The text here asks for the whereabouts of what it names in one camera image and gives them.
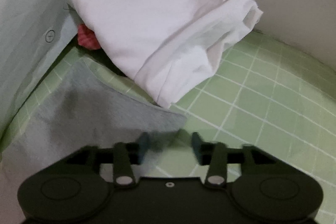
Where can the red cloth item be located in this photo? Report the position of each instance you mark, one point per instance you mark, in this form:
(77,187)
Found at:
(86,38)

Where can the white folded shirt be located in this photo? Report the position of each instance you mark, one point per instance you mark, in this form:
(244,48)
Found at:
(167,47)

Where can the green grid cutting mat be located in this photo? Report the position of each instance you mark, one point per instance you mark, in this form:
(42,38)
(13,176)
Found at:
(268,94)

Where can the pale blue printed bedsheet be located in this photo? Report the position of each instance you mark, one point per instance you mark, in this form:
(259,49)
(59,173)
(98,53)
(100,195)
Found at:
(33,34)

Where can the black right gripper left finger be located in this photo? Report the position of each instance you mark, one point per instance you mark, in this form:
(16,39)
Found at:
(122,156)

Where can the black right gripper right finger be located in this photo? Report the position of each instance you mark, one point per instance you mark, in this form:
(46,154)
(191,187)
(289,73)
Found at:
(217,156)

